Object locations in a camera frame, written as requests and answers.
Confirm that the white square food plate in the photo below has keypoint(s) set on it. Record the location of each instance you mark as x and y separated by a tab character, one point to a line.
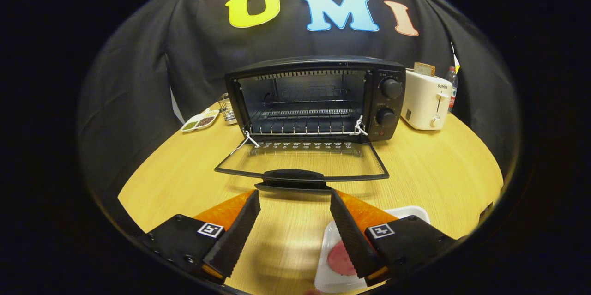
325	277

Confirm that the black toaster oven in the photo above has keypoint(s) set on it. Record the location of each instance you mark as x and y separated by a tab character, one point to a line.
388	101

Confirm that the white divided snack dish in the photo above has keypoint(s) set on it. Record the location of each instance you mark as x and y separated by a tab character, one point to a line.
198	122

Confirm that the black backdrop cloth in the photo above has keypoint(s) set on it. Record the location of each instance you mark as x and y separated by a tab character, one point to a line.
138	78

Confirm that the clear plastic water bottle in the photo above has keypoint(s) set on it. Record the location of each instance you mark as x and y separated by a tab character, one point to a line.
452	85

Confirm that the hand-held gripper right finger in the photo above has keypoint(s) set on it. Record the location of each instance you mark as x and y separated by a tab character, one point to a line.
353	239

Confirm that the brown bread slice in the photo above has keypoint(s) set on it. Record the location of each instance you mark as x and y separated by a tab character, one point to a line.
424	69

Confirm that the white bread toaster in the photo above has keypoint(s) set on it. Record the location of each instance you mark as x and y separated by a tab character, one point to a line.
422	101

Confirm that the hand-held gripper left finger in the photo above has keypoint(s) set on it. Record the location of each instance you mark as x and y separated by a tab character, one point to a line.
235	239

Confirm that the clear glass cup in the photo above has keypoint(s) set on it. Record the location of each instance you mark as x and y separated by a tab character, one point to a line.
226	112

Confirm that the pink meat slice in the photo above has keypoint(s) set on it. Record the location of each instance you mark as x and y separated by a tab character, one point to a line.
339	260

